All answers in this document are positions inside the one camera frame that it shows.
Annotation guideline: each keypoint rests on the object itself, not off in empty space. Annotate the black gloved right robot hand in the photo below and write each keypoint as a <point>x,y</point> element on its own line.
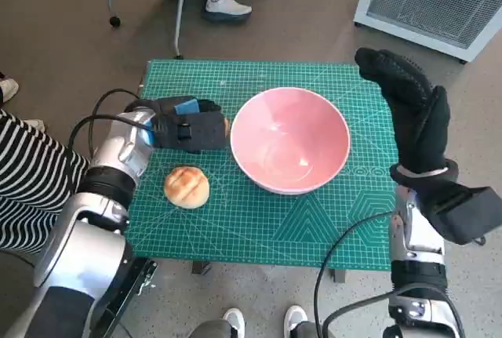
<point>419,126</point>

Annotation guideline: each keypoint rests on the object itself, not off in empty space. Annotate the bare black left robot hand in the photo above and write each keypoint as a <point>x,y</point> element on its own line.
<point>186,106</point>

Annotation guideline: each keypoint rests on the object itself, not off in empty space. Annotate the orange rectangular toy bread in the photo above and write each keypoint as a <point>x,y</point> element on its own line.
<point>226,128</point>

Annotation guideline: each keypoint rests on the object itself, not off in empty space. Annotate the round toy bread bun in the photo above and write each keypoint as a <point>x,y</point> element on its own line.
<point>186,187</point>

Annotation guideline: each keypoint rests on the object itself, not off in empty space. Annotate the pink bowl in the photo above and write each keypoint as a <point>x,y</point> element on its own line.
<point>290,138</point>

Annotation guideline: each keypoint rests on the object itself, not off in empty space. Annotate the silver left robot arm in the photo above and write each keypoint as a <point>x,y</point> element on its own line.
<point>86,244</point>

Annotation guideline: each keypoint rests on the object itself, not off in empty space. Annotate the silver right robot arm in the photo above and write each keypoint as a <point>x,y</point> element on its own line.
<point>419,248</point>

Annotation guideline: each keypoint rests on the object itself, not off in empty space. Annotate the grey wheeled chair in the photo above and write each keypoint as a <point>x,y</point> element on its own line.
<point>179,12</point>

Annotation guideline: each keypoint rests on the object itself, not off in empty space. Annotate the white mesh cabinet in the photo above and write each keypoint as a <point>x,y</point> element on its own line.
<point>431,1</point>

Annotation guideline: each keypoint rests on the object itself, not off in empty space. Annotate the green cutting mat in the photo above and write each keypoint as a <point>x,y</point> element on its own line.
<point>255,228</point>

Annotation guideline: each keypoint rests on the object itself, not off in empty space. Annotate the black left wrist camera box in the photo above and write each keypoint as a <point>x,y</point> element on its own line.
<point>204,134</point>

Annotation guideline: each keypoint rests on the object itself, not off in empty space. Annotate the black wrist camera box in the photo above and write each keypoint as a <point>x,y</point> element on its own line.
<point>204,134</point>
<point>463,212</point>

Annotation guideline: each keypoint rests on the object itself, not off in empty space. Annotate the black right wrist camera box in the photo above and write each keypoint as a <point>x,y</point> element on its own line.
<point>463,212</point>

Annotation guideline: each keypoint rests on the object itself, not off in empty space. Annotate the black table bracket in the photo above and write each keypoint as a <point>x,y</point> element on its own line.
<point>201,268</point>
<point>339,275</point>

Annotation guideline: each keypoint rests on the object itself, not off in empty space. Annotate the black metal frame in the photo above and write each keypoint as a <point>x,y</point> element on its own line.
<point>129,295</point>

